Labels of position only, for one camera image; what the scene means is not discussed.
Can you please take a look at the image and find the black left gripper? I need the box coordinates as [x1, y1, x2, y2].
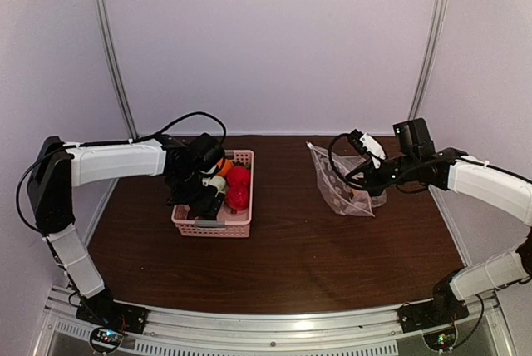
[168, 170, 225, 218]

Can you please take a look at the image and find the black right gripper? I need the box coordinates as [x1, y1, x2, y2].
[347, 153, 418, 196]

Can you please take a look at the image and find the red toy fruit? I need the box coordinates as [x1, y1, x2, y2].
[225, 185, 250, 213]
[226, 166, 251, 187]

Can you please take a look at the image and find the clear zip top bag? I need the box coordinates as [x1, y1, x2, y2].
[306, 141, 387, 217]

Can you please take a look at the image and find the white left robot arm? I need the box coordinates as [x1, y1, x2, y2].
[27, 133, 225, 326]

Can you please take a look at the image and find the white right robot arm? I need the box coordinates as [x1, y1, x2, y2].
[340, 148, 531, 324]

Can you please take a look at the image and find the white toy bun upper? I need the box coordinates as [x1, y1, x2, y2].
[209, 176, 228, 192]

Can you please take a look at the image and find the orange toy fruit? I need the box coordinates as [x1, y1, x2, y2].
[217, 158, 234, 177]

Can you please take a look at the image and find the pink plastic basket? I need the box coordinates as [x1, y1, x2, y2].
[171, 150, 254, 238]

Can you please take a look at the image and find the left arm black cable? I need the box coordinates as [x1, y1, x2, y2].
[128, 111, 229, 153]

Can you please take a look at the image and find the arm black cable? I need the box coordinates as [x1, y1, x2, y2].
[128, 111, 229, 153]
[328, 132, 371, 186]

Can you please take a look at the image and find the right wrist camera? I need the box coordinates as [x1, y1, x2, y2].
[347, 129, 387, 169]

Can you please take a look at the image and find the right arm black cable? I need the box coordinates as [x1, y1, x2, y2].
[328, 132, 371, 186]

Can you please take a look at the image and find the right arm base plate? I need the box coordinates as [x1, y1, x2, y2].
[397, 301, 470, 334]

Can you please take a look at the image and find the right aluminium frame post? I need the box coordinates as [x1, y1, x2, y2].
[407, 0, 449, 121]

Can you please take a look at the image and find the aluminium frame post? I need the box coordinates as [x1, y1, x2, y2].
[95, 0, 139, 139]
[407, 0, 449, 121]

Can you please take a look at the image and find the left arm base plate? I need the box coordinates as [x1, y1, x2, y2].
[76, 294, 148, 334]

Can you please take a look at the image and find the front aluminium rail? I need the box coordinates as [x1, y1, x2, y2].
[29, 286, 517, 355]

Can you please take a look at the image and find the left aluminium frame post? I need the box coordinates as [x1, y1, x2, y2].
[95, 0, 139, 139]

